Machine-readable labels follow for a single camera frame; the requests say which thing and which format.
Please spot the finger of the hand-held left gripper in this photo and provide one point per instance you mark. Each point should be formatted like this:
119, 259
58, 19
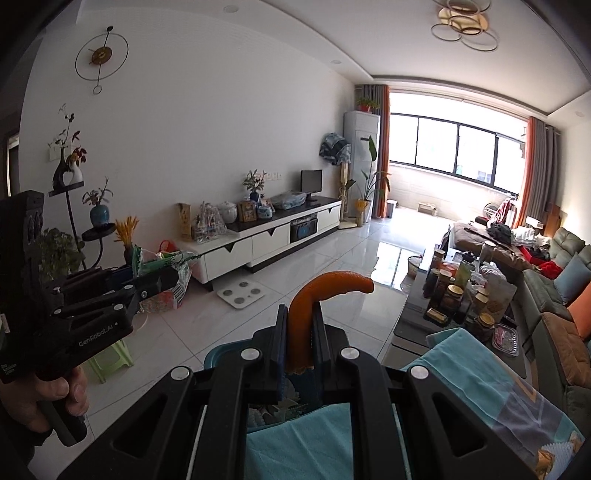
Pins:
157, 284
92, 281

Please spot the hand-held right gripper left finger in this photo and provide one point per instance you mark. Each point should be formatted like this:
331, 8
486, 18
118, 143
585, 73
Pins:
282, 355

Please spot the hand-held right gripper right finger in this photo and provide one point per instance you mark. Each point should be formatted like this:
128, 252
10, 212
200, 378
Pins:
318, 350

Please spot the green white snack packet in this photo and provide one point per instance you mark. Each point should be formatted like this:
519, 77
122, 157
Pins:
161, 258

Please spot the orange peel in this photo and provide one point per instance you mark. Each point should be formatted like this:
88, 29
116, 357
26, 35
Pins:
302, 314

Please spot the blue plastic trash bin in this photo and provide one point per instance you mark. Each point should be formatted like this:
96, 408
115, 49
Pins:
226, 355

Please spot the person's left forearm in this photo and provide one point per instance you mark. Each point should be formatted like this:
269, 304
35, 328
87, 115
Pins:
18, 452

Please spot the person's left hand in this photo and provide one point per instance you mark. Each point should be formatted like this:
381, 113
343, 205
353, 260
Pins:
23, 406

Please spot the red plastic bag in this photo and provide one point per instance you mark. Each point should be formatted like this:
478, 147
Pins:
168, 247

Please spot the green leafy potted plant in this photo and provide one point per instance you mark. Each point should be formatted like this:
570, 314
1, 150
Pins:
60, 254

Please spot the yellow dried flowers vase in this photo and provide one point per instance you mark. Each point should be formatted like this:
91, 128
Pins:
125, 235

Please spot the blue vase with plant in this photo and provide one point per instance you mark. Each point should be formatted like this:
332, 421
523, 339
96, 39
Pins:
99, 214

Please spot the tall yellow box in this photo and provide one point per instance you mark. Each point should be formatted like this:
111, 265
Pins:
185, 221

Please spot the white bathroom scale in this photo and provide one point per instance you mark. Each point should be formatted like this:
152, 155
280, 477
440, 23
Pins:
241, 295

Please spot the black metal plant stand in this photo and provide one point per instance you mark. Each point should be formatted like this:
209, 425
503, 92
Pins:
71, 207

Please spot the clear bag with figurine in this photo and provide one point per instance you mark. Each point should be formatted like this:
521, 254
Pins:
208, 224

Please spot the green plastic stool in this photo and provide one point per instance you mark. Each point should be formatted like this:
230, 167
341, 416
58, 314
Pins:
108, 362

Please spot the teal tablecloth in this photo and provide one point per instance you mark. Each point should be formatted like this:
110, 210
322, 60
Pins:
295, 452

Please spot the white black TV cabinet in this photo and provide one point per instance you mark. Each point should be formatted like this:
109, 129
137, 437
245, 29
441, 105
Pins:
258, 240

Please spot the black white vase with flowers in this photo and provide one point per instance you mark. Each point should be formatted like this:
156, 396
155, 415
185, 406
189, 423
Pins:
68, 173

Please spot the woven basket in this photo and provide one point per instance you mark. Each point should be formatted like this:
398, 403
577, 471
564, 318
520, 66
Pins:
415, 267

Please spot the blue white ceramic jar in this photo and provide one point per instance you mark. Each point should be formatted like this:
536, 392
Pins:
265, 210

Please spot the small decorative tree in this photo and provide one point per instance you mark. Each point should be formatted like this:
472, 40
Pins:
255, 181

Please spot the cluttered coffee table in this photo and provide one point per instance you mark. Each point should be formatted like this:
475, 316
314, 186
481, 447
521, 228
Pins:
457, 304

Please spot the plastic wrapped bundle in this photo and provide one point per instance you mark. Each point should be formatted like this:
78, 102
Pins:
288, 201

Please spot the small white pedal bin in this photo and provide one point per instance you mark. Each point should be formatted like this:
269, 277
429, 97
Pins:
390, 208

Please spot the small black monitor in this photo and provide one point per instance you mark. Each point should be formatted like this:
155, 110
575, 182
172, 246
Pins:
311, 182

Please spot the tall leafy potted plant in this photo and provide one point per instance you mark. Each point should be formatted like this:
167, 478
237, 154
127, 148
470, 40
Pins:
371, 184

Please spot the cardboard box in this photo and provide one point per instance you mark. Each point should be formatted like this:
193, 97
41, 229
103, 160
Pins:
427, 208

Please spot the white standing air conditioner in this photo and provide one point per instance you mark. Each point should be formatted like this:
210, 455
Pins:
360, 161

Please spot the cloth covered standing fan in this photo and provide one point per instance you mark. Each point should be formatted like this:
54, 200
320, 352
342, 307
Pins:
334, 147

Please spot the orange grey curtain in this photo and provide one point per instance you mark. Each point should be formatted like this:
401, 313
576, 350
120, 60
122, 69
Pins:
538, 175
381, 147

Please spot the green sofa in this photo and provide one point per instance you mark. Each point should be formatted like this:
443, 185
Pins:
540, 295

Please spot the red clothing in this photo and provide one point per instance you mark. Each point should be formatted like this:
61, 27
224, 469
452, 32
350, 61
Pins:
547, 268

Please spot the brown blanket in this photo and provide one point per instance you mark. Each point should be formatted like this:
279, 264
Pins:
568, 350

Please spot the potted plant with red pot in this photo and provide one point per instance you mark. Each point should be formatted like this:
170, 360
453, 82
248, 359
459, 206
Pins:
367, 105

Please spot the blue cushion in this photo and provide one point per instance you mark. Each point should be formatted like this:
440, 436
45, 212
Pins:
572, 279

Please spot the orange cushion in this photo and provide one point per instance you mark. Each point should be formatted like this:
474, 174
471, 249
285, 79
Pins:
582, 311

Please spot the picture frame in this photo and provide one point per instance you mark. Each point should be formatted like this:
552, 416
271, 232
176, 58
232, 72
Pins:
247, 212

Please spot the round metal wall clock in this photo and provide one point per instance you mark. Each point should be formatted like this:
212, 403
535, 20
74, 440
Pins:
101, 56

